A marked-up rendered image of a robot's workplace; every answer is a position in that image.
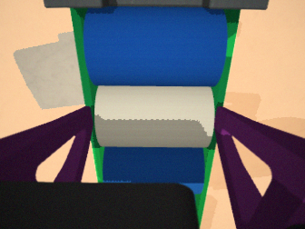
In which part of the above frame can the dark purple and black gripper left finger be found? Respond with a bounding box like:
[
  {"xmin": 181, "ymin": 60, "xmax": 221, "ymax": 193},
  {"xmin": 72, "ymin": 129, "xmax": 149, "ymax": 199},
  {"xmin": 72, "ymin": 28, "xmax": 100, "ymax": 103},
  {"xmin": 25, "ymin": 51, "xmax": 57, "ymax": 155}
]
[{"xmin": 0, "ymin": 106, "xmax": 93, "ymax": 182}]

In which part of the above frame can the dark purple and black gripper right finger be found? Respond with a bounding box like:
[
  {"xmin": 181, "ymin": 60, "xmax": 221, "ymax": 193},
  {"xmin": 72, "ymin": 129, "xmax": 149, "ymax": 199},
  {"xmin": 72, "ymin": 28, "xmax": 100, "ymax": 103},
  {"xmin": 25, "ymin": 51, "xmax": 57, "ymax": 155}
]
[{"xmin": 214, "ymin": 106, "xmax": 305, "ymax": 229}]

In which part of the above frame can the beige plastic bar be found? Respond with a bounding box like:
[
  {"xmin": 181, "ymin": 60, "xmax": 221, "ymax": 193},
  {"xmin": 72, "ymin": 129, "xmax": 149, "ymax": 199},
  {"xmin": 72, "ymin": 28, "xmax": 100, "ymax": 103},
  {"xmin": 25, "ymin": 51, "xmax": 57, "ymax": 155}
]
[{"xmin": 94, "ymin": 86, "xmax": 214, "ymax": 147}]

